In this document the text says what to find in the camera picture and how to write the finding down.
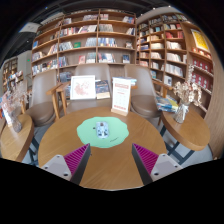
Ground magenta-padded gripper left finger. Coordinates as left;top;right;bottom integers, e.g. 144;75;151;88
41;143;92;185

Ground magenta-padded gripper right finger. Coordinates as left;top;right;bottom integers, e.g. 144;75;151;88
132;143;184;186

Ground transparent computer mouse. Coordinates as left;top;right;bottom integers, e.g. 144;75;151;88
95;120;111;139

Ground green smiley mouse pad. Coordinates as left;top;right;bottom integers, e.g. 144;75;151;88
76;116;130;149

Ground round wooden side table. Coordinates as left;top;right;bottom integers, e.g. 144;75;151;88
160;106;212;164
0;114;35;163

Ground glass vase with beige flowers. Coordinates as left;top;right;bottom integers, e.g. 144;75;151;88
173;64;203;124

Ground blue book pile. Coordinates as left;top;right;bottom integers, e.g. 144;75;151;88
155;94;180;113

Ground brown leather armchair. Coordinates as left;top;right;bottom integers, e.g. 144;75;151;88
123;63;171;119
24;68;61;127
46;63;114;118

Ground white red sign stand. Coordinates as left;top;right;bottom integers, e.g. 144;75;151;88
110;76;132;117

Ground glass vase with pink flowers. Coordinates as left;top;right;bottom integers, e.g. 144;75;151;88
1;84;33;134

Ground white picture book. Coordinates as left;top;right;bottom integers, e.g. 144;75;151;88
69;74;97;101

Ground dark cover book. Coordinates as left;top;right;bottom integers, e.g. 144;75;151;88
94;79;111;100

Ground stack of blue books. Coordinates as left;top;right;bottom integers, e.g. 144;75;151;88
126;76;138;87

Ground small white table card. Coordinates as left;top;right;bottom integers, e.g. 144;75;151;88
0;98;13;128

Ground distant wooden bookshelf unit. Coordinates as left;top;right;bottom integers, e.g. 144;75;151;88
2;56;24;93

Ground angled wooden bookshelf unit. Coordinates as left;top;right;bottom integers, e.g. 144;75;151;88
135;13;221;114

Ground wide wooden bookshelf unit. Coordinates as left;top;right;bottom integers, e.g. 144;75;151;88
30;9;138;78

